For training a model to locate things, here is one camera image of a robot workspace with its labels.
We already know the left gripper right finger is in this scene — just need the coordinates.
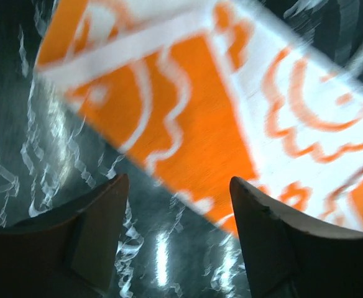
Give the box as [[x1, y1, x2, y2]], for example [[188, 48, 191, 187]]
[[229, 177, 363, 297]]

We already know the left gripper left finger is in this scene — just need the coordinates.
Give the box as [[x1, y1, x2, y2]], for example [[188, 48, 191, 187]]
[[0, 174, 129, 297]]

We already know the orange white patterned towel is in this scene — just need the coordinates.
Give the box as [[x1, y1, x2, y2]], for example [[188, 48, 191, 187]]
[[35, 1, 363, 232]]

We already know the black marble pattern mat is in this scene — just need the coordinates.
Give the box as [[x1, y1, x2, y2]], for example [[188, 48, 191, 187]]
[[0, 1, 363, 297]]

